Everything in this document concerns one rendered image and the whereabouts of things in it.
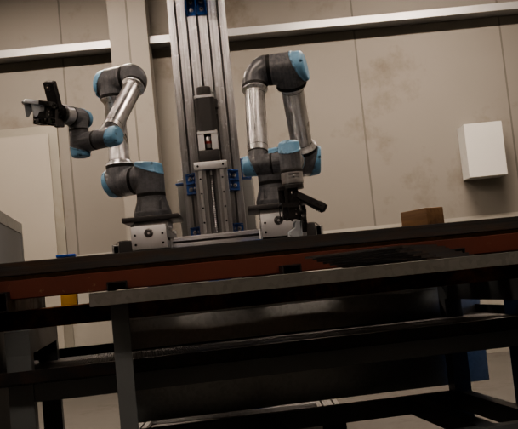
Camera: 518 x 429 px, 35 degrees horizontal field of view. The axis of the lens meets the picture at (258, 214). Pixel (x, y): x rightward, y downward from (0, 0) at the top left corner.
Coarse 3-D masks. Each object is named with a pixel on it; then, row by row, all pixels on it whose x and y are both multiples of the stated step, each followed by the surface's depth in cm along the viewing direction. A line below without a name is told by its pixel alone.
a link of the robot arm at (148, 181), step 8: (136, 168) 332; (144, 168) 330; (152, 168) 331; (160, 168) 333; (128, 176) 333; (136, 176) 332; (144, 176) 330; (152, 176) 330; (160, 176) 332; (128, 184) 333; (136, 184) 332; (144, 184) 330; (152, 184) 330; (160, 184) 332; (136, 192) 334
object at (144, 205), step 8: (144, 192) 330; (152, 192) 330; (160, 192) 331; (144, 200) 329; (152, 200) 329; (160, 200) 330; (136, 208) 331; (144, 208) 328; (152, 208) 328; (160, 208) 329; (168, 208) 332; (136, 216) 330
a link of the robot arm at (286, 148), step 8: (280, 144) 283; (288, 144) 281; (296, 144) 282; (280, 152) 282; (288, 152) 280; (296, 152) 281; (280, 160) 283; (288, 160) 281; (296, 160) 281; (280, 168) 284; (288, 168) 280; (296, 168) 281
